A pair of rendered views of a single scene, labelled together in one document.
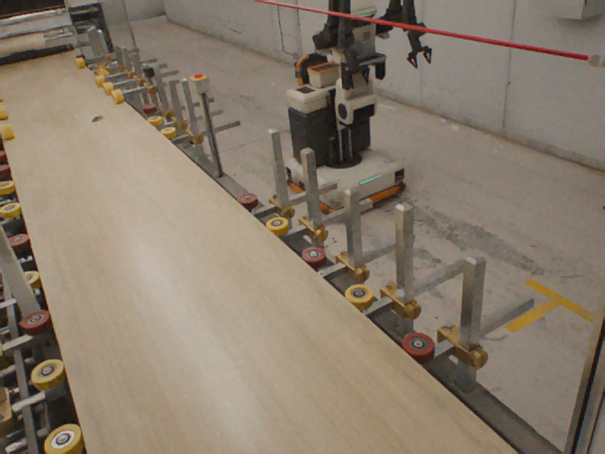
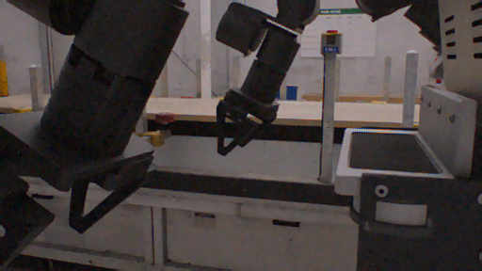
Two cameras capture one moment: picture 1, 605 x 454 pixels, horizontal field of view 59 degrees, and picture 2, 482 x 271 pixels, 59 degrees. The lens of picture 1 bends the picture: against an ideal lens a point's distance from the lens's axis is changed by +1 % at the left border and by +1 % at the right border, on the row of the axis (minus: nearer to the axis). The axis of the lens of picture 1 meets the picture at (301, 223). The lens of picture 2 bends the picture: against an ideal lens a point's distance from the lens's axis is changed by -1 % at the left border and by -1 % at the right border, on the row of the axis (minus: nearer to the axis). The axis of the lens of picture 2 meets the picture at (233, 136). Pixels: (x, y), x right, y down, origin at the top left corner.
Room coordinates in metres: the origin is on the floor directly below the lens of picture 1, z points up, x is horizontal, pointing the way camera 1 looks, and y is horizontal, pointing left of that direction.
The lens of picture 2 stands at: (3.32, -0.92, 1.13)
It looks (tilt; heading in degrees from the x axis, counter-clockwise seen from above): 10 degrees down; 134
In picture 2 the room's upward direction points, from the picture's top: straight up
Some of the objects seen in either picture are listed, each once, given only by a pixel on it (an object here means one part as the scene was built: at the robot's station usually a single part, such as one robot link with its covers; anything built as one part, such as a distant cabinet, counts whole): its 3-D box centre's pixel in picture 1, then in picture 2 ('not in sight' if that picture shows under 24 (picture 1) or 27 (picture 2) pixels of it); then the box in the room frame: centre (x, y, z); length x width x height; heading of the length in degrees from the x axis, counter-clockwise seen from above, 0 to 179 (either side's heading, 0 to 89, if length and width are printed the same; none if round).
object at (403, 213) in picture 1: (404, 276); not in sight; (1.20, -0.28, 0.93); 0.04 x 0.04 x 0.48; 27
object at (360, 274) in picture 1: (352, 267); not in sight; (1.44, -0.15, 0.80); 0.14 x 0.06 x 0.05; 27
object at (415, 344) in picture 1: (418, 358); not in sight; (0.95, -0.25, 0.85); 0.08 x 0.08 x 0.11
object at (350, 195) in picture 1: (355, 252); (39, 119); (1.42, -0.16, 0.87); 0.04 x 0.04 x 0.48; 27
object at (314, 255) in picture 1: (314, 267); not in sight; (1.40, -0.03, 0.85); 0.08 x 0.08 x 0.11
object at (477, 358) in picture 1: (462, 346); not in sight; (1.00, -0.38, 0.83); 0.14 x 0.06 x 0.05; 27
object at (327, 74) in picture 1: (327, 75); not in sight; (3.53, -0.29, 0.87); 0.23 x 0.15 x 0.11; 117
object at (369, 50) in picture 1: (362, 67); (419, 195); (3.17, -0.48, 0.99); 0.28 x 0.16 x 0.22; 117
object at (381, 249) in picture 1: (364, 258); not in sight; (1.49, -0.20, 0.80); 0.43 x 0.03 x 0.04; 117
